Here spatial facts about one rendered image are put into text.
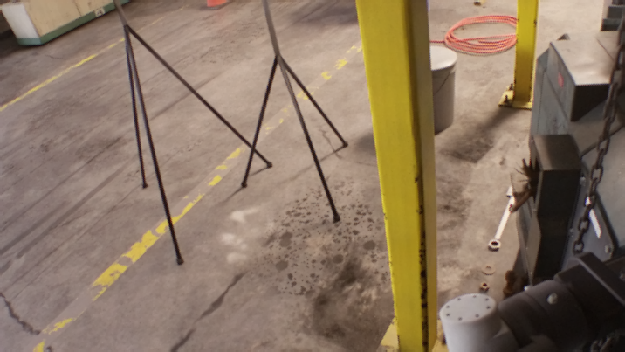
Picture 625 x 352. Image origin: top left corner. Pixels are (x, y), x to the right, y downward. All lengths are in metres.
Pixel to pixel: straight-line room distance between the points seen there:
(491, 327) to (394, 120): 0.49
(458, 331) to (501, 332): 0.05
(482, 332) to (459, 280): 1.21
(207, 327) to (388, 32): 1.30
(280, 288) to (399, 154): 0.99
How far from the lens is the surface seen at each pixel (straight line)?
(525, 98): 2.73
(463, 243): 1.85
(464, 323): 0.51
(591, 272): 0.64
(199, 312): 1.83
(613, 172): 0.92
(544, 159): 0.98
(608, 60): 1.16
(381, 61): 0.84
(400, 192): 0.99
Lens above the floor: 1.33
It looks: 36 degrees down
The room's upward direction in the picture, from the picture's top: 13 degrees counter-clockwise
